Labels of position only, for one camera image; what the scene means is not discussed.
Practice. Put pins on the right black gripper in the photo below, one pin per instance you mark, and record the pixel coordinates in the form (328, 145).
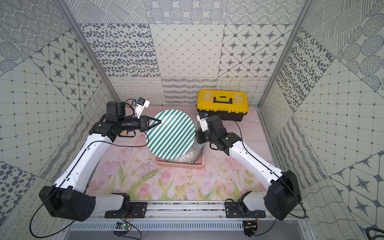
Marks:
(199, 134)

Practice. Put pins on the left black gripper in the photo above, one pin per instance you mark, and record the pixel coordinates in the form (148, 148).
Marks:
(144, 123)

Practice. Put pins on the green striped plate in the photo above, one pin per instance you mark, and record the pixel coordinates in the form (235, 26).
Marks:
(173, 137)

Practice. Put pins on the speckled grey plate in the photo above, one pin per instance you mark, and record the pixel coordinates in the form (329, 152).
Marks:
(190, 157)

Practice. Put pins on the grey knitted cloth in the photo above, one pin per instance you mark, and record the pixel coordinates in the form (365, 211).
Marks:
(197, 125)

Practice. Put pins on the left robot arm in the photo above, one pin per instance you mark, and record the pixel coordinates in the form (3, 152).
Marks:
(67, 198)

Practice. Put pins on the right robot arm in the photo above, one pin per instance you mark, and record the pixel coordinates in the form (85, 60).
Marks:
(282, 188)

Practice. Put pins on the yellow black toolbox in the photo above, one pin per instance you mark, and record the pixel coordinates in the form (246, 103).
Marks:
(229, 105)

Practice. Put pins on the pink plastic dish rack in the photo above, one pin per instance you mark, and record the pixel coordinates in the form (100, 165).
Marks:
(195, 166)

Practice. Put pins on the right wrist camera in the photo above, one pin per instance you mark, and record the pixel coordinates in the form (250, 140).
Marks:
(202, 117)

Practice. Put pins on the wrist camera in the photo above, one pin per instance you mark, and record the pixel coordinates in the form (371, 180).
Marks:
(202, 117)
(141, 104)

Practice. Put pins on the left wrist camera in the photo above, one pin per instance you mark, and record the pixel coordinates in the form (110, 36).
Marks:
(141, 104)

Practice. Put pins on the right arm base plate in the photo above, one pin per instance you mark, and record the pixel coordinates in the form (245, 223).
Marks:
(236, 210)

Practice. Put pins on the aluminium mounting rail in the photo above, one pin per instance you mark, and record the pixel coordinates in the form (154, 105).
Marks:
(186, 210)

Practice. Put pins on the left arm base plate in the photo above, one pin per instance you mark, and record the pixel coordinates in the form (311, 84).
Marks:
(134, 210)

